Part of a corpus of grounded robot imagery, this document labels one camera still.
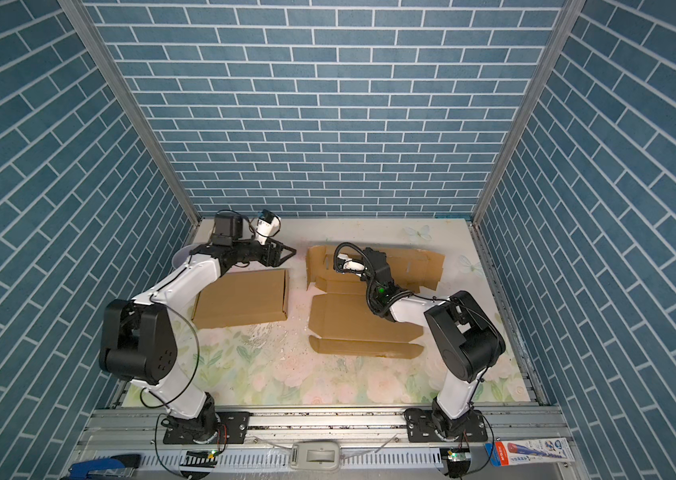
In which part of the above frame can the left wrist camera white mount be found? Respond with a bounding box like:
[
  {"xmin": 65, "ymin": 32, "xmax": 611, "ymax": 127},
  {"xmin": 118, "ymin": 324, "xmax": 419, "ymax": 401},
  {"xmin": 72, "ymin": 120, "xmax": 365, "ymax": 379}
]
[{"xmin": 252, "ymin": 209, "xmax": 281, "ymax": 245}]

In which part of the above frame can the brown cardboard box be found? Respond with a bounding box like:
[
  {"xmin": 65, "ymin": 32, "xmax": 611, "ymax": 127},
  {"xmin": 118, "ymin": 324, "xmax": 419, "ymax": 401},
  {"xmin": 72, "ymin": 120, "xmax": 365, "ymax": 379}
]
[
  {"xmin": 193, "ymin": 269, "xmax": 289, "ymax": 329},
  {"xmin": 306, "ymin": 243, "xmax": 445, "ymax": 360}
]

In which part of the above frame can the blue black tool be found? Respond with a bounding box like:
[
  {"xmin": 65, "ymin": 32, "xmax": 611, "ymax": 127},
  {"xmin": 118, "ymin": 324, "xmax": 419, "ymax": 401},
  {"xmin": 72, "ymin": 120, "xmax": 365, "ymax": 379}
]
[{"xmin": 65, "ymin": 454, "xmax": 142, "ymax": 480}]

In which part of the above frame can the aluminium corner post left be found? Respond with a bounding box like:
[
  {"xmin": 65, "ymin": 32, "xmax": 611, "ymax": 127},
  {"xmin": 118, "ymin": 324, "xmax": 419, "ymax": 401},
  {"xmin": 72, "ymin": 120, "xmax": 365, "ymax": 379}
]
[{"xmin": 58, "ymin": 0, "xmax": 202, "ymax": 227}]

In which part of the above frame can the aluminium corner post right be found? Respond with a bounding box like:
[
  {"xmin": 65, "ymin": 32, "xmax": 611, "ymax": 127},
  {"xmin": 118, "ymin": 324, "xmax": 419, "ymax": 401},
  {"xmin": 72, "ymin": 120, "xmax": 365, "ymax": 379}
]
[{"xmin": 471, "ymin": 0, "xmax": 585, "ymax": 226}]

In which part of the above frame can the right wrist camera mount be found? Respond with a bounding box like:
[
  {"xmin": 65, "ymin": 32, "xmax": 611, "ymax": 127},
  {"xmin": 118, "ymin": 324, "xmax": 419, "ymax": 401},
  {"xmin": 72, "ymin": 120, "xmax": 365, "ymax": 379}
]
[{"xmin": 333, "ymin": 253, "xmax": 366, "ymax": 275}]

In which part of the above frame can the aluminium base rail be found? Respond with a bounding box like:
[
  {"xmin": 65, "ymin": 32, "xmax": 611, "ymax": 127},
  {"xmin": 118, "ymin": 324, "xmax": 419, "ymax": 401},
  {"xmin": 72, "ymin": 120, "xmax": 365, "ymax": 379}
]
[{"xmin": 65, "ymin": 403, "xmax": 587, "ymax": 479}]

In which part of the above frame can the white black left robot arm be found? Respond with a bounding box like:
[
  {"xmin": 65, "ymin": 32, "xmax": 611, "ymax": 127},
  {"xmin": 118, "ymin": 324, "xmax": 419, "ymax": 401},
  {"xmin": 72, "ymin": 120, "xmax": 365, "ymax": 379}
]
[{"xmin": 98, "ymin": 210, "xmax": 296, "ymax": 444}]

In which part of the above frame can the lavender ceramic bowl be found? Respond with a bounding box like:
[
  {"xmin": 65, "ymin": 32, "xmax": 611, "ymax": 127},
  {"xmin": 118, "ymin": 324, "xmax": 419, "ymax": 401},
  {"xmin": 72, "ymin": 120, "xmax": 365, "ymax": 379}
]
[{"xmin": 171, "ymin": 248, "xmax": 190, "ymax": 269}]

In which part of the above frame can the white red blue tube box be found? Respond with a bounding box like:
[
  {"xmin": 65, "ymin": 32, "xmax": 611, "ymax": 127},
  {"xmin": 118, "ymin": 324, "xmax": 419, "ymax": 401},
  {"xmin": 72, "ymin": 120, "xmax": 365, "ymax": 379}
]
[{"xmin": 484, "ymin": 438, "xmax": 574, "ymax": 467}]

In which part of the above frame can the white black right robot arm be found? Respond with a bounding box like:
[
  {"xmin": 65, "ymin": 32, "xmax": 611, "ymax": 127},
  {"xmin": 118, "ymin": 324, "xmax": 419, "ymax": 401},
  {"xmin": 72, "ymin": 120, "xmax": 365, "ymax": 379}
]
[{"xmin": 357, "ymin": 248, "xmax": 506, "ymax": 440}]

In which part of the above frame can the aluminium corner post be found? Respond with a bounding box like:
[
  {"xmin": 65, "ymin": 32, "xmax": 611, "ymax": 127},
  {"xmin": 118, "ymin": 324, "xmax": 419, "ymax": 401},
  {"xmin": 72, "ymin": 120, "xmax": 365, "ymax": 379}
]
[
  {"xmin": 471, "ymin": 0, "xmax": 585, "ymax": 226},
  {"xmin": 58, "ymin": 0, "xmax": 202, "ymax": 227}
]

